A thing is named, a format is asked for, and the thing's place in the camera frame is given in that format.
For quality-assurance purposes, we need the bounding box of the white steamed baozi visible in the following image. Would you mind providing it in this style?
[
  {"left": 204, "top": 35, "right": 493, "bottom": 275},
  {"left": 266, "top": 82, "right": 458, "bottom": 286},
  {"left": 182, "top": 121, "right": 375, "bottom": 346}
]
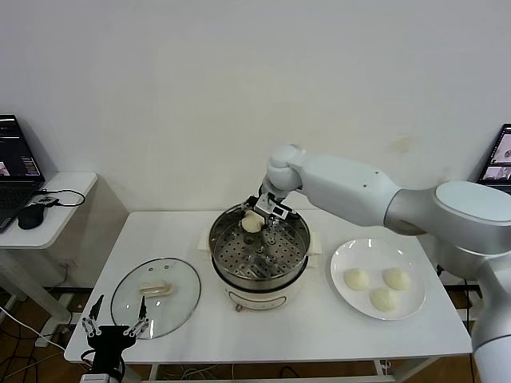
[
  {"left": 241, "top": 211, "right": 264, "bottom": 233},
  {"left": 369, "top": 287, "right": 402, "bottom": 312},
  {"left": 382, "top": 267, "right": 411, "bottom": 291},
  {"left": 343, "top": 268, "right": 372, "bottom": 292}
]

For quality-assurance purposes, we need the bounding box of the black laptop with dark screen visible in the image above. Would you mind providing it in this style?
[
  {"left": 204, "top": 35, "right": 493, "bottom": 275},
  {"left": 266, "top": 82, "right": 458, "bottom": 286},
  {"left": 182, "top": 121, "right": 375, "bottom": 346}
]
[{"left": 0, "top": 114, "right": 47, "bottom": 235}]

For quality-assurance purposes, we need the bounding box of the cream electric cooker pot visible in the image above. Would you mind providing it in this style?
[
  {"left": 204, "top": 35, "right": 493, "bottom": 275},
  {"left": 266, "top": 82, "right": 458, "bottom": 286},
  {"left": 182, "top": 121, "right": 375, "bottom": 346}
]
[{"left": 211, "top": 255, "right": 320, "bottom": 314}]

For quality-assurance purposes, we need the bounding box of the white coiled floor cable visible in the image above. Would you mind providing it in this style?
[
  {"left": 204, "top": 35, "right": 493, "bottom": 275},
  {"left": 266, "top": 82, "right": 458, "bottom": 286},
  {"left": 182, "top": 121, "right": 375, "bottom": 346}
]
[{"left": 159, "top": 365, "right": 240, "bottom": 381}]

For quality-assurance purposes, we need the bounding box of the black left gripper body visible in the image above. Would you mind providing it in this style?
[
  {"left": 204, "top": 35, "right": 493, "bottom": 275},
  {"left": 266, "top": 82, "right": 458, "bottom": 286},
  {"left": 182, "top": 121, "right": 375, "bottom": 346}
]
[{"left": 87, "top": 325, "right": 137, "bottom": 374}]

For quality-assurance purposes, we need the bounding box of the white side table with mouse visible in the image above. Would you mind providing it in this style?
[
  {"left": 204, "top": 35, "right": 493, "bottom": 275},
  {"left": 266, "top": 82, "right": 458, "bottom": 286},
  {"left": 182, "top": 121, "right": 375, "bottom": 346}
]
[{"left": 0, "top": 172, "right": 99, "bottom": 336}]

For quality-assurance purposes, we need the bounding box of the black cable with adapter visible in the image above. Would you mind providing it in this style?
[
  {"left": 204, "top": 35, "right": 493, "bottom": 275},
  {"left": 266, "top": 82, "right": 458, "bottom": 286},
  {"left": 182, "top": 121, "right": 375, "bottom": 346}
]
[{"left": 437, "top": 263, "right": 472, "bottom": 318}]

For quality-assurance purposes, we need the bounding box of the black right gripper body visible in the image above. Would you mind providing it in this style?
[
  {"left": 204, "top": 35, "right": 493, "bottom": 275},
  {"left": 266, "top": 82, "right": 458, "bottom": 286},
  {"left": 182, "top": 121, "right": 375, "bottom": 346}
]
[{"left": 257, "top": 182, "right": 299, "bottom": 221}]

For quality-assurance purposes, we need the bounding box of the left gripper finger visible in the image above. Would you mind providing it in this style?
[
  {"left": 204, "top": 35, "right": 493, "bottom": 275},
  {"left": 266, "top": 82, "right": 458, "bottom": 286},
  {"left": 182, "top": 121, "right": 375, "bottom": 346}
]
[
  {"left": 81, "top": 294, "right": 105, "bottom": 336},
  {"left": 123, "top": 295, "right": 151, "bottom": 338}
]

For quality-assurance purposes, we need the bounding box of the stainless steel steamer basket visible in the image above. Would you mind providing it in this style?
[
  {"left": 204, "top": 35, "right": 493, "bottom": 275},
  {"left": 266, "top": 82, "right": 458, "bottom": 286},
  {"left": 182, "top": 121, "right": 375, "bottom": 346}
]
[{"left": 197, "top": 201, "right": 323, "bottom": 290}]

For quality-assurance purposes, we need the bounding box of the black computer mouse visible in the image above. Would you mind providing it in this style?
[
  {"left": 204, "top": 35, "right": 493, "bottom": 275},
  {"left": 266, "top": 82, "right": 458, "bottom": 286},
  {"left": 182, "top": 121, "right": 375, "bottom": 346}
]
[{"left": 18, "top": 202, "right": 46, "bottom": 231}]

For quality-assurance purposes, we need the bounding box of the glass lid with cream handle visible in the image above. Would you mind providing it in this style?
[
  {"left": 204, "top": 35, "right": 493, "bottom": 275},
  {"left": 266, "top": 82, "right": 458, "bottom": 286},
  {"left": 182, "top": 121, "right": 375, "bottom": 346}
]
[{"left": 110, "top": 258, "right": 203, "bottom": 341}]

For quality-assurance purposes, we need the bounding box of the white floor power strip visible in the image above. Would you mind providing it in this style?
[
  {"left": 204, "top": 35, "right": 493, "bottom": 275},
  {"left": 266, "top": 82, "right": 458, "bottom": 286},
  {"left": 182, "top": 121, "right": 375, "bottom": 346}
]
[{"left": 34, "top": 325, "right": 77, "bottom": 351}]

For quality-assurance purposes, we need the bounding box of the white round plate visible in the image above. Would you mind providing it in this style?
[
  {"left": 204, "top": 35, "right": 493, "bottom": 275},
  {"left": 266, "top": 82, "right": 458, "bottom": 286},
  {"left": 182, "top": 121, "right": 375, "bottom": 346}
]
[{"left": 330, "top": 238, "right": 426, "bottom": 321}]

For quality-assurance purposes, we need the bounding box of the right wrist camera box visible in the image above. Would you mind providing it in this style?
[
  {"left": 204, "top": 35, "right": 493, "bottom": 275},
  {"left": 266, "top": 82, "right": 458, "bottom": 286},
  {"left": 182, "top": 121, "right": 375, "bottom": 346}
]
[{"left": 255, "top": 194, "right": 289, "bottom": 219}]

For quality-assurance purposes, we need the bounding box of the grey laptop with camera views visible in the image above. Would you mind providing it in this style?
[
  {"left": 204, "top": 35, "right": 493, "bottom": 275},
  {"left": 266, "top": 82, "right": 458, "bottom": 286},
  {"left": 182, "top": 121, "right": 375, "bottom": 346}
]
[{"left": 478, "top": 122, "right": 511, "bottom": 185}]

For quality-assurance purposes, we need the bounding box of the white main table frame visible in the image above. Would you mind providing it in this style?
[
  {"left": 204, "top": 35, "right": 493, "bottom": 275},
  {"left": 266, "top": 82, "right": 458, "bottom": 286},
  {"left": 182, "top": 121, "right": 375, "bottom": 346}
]
[{"left": 95, "top": 358, "right": 440, "bottom": 383}]

